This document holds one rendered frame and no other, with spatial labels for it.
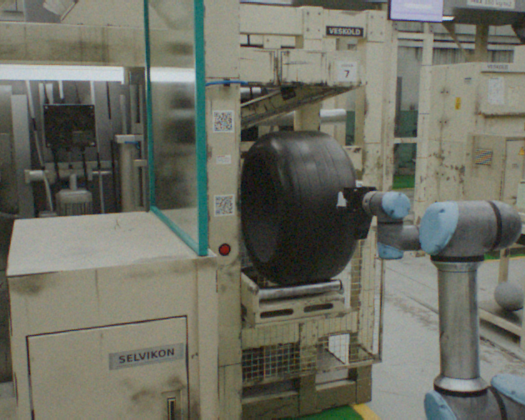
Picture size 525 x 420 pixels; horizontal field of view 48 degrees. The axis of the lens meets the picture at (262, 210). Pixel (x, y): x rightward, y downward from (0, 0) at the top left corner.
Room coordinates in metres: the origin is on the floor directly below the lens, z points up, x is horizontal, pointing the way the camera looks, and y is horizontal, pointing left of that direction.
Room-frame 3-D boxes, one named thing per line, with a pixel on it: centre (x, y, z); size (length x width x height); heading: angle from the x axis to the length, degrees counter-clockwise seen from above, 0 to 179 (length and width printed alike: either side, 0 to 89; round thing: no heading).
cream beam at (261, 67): (2.52, -0.09, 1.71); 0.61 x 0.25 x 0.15; 111
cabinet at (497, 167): (6.27, -2.72, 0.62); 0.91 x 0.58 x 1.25; 111
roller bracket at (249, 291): (2.13, 0.09, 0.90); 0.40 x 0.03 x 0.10; 21
